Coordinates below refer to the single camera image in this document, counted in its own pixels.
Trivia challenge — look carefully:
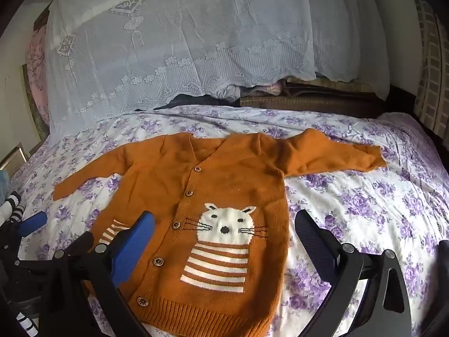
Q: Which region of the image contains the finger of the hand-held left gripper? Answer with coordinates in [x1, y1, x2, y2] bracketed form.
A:
[7, 211, 48, 239]
[16, 232, 95, 274]

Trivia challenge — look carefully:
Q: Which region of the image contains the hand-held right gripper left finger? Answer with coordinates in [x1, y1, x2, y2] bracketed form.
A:
[38, 211, 157, 337]

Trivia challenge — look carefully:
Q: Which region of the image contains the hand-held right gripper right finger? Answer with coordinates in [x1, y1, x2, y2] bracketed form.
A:
[294, 210, 413, 337]

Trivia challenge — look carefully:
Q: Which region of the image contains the orange knit cat cardigan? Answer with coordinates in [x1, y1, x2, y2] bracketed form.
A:
[52, 128, 387, 337]

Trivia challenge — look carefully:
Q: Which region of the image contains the black white striped garment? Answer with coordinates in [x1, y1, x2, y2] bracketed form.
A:
[5, 190, 28, 223]

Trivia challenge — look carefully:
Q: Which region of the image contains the purple floral bed sheet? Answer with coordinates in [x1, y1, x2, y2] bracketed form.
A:
[7, 104, 449, 337]

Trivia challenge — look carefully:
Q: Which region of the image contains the patterned board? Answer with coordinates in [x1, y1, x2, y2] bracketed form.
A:
[22, 62, 42, 145]

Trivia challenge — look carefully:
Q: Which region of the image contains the brown woven mat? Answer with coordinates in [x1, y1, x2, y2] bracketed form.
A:
[240, 77, 390, 119]

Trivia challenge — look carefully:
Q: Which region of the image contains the pink floral cloth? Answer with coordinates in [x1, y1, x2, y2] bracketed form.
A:
[27, 24, 50, 127]

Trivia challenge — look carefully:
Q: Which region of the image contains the dark cloth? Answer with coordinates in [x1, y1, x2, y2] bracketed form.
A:
[154, 93, 241, 111]

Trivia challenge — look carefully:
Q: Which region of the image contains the folded cloth pile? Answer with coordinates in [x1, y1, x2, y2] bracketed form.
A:
[214, 80, 286, 99]

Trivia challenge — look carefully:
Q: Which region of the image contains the plaid brown curtain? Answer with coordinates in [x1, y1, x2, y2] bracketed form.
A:
[410, 0, 449, 141]

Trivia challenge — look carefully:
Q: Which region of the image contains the white lace cover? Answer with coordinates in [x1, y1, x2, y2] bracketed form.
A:
[44, 0, 391, 137]

